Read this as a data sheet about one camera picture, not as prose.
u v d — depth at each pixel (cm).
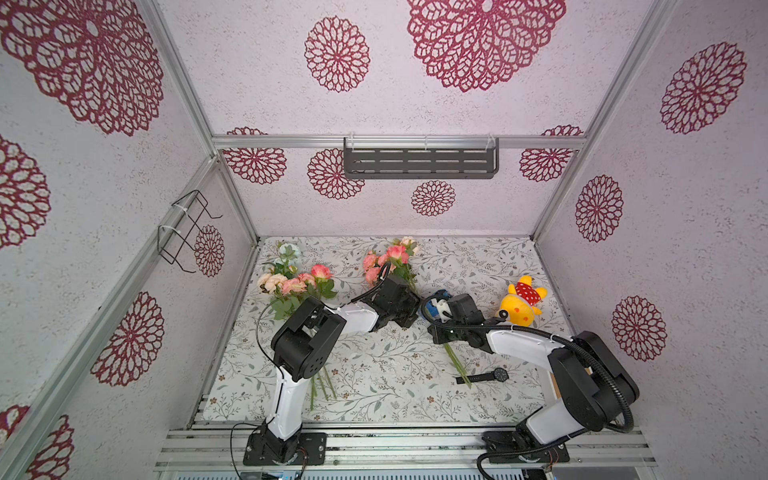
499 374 85
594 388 45
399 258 106
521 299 95
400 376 85
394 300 80
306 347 52
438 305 84
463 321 71
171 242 73
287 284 96
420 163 100
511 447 73
